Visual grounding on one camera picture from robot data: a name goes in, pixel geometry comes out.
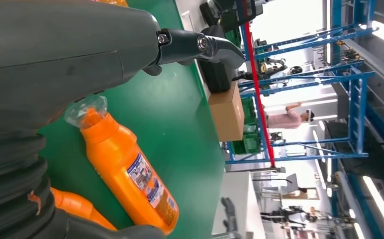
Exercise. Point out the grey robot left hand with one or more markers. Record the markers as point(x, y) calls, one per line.
point(63, 49)

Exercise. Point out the orange detergent bottle clear cap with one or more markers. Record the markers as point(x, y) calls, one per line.
point(119, 158)
point(76, 206)

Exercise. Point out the white panel-sided table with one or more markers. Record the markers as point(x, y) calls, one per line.
point(241, 198)

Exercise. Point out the black background humanoid robot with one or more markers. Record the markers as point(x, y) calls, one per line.
point(287, 216)

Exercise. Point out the green plastic crate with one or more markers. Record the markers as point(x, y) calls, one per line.
point(234, 38)
point(248, 145)
point(248, 112)

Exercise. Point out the brown cardboard box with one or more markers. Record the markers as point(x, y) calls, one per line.
point(226, 115)

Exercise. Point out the green table mat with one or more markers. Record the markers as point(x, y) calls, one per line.
point(165, 132)

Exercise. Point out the background person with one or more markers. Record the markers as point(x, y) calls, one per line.
point(284, 120)

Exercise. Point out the red barrier tape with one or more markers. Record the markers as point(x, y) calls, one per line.
point(259, 99)

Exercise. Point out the white desk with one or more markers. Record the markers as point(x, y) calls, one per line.
point(188, 16)

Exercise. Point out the black zip carry case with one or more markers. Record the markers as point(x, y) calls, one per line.
point(216, 79)

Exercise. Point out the black controller with screen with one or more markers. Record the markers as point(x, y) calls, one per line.
point(208, 13)

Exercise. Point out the dark background robot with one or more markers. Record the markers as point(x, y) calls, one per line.
point(271, 67)

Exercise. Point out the blue metal shelf rack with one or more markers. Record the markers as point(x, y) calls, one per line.
point(356, 109)

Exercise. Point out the black equipment panel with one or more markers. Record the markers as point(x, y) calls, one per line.
point(231, 8)

